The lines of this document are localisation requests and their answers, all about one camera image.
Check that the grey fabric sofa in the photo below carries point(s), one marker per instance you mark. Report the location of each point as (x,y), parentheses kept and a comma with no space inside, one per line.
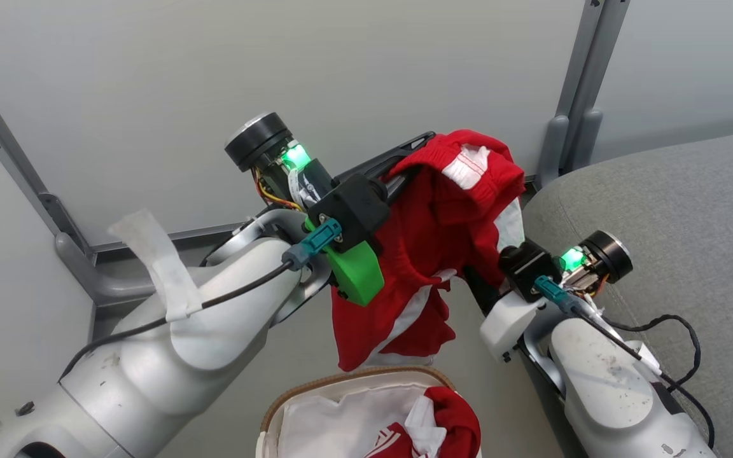
(691,229)

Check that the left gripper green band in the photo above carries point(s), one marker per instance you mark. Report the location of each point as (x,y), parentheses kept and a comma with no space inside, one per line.
(357,273)

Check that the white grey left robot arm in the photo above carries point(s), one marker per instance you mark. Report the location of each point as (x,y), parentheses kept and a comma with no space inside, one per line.
(150,356)

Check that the white cloth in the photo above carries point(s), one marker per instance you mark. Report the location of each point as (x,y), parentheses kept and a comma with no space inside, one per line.
(341,423)

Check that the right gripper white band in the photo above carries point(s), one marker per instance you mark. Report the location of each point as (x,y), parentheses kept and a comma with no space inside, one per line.
(513,321)

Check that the grey double partition post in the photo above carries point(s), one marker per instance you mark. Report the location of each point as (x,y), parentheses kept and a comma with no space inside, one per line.
(586,83)

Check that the white tape strip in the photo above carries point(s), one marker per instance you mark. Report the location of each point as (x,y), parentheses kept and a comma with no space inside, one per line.
(163,261)

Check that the red garment with white stripes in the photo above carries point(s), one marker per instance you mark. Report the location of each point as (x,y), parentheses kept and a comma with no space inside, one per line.
(430,242)

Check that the white basket with brown rim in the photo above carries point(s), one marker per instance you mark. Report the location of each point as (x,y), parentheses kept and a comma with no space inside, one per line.
(341,388)

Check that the grey slanted partition post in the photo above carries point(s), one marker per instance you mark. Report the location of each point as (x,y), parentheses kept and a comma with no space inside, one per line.
(23,172)

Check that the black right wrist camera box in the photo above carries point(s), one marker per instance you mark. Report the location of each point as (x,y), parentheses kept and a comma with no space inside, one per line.
(529,267)

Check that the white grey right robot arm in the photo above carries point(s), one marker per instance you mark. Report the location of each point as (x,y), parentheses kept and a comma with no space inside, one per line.
(608,388)

